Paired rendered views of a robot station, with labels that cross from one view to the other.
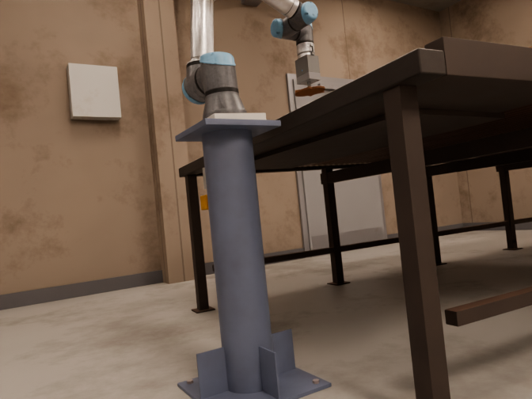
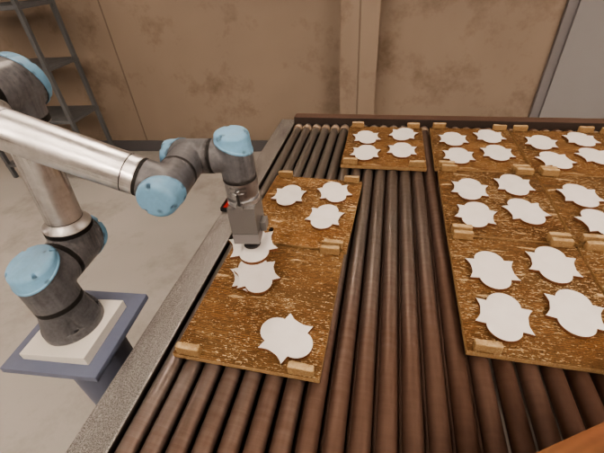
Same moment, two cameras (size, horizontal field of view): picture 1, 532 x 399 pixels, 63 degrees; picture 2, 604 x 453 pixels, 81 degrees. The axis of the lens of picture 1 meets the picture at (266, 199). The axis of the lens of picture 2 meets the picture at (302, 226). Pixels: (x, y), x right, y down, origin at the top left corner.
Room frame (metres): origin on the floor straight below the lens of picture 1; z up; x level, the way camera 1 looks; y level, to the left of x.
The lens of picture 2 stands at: (1.42, -0.79, 1.66)
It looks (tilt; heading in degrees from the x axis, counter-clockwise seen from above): 38 degrees down; 41
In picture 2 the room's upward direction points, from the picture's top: 4 degrees counter-clockwise
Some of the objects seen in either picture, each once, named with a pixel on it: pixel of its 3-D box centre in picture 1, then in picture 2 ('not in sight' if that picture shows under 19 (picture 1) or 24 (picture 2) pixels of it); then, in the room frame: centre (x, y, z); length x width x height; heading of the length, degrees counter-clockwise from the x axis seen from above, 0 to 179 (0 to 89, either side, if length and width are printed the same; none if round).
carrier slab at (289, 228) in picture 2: not in sight; (306, 208); (2.22, -0.12, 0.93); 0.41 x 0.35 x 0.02; 24
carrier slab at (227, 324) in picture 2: not in sight; (269, 297); (1.83, -0.29, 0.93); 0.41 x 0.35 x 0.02; 26
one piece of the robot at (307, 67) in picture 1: (309, 68); (251, 215); (1.86, -0.24, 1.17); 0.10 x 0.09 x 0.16; 124
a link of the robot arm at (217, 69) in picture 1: (218, 73); (44, 277); (1.48, 0.12, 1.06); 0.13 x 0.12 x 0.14; 33
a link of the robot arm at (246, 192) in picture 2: (305, 50); (241, 187); (1.86, -0.23, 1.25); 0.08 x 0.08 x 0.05
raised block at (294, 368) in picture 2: not in sight; (301, 368); (1.72, -0.50, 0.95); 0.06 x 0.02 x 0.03; 116
